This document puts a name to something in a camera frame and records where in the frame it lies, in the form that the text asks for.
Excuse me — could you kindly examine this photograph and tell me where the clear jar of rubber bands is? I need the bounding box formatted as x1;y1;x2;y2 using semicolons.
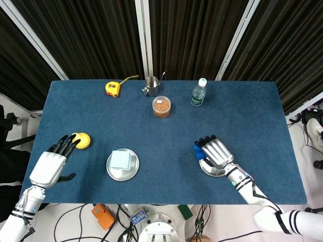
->
152;95;172;118

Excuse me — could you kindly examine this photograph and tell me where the orange device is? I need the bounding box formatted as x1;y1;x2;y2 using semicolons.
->
91;204;116;230

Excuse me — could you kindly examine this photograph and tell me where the light blue cube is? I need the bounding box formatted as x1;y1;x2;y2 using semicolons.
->
110;150;134;170

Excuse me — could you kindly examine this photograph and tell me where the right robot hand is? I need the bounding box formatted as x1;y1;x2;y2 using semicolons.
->
193;135;235;170

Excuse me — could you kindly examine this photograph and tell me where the dark green rectangular block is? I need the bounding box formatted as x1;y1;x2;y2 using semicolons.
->
177;204;193;221

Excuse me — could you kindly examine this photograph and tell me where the blue table cloth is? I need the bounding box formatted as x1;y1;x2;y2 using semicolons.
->
21;80;308;205

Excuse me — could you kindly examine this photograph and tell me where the black electronic box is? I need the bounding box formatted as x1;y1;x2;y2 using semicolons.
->
301;107;323;125

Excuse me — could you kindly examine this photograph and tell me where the blue and white box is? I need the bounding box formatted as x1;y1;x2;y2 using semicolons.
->
129;206;148;226

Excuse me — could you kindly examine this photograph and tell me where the yellow tape measure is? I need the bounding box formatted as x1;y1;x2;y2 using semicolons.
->
105;74;139;98

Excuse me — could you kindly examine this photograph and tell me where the white sneaker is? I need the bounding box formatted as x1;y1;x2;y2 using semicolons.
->
306;118;323;146

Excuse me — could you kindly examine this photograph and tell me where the clear plastic water bottle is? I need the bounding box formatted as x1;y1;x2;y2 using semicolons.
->
190;78;208;107

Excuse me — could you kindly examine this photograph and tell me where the blue studded building block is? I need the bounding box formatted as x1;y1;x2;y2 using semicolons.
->
193;144;208;161

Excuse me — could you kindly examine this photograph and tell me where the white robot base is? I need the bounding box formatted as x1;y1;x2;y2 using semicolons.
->
138;213;187;242

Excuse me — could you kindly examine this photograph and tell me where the yellow toy pear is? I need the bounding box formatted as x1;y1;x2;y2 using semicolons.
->
72;132;91;150

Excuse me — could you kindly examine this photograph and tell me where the black office chair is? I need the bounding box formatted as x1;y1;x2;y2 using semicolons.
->
0;104;38;153

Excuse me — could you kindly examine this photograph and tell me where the black floor cable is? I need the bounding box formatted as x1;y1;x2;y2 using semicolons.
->
51;203;109;242
117;204;139;242
189;204;211;242

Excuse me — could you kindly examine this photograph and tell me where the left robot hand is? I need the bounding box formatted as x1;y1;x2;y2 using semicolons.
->
29;134;79;189

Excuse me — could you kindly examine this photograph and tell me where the white frame post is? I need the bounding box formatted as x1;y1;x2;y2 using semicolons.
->
135;0;154;81
286;91;323;120
0;0;69;81
215;0;260;81

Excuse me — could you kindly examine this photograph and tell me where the steel gooseneck pitcher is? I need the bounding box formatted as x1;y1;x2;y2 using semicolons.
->
141;71;168;97

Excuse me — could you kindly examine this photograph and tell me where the round stainless steel plate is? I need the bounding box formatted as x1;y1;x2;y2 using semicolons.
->
106;148;140;182
199;157;228;177

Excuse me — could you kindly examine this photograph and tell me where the black curtain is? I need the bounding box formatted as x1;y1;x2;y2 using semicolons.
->
223;0;323;115
0;7;60;111
11;0;144;80
148;0;249;81

